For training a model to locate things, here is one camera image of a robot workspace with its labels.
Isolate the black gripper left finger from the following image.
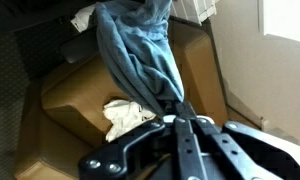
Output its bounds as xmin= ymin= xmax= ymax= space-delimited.
xmin=77 ymin=101 xmax=208 ymax=180

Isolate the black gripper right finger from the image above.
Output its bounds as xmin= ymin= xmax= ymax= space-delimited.
xmin=184 ymin=101 xmax=300 ymax=180

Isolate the blue shirt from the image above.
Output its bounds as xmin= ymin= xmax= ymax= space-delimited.
xmin=94 ymin=0 xmax=185 ymax=120

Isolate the crumpled white cloth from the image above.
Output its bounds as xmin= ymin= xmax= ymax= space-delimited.
xmin=102 ymin=98 xmax=157 ymax=143

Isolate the tan leather armchair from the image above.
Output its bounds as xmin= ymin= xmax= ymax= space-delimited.
xmin=13 ymin=19 xmax=262 ymax=180

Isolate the bright window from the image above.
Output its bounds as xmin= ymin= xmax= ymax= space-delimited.
xmin=257 ymin=0 xmax=300 ymax=46

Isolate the white radiator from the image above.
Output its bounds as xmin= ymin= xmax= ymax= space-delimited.
xmin=170 ymin=0 xmax=218 ymax=25

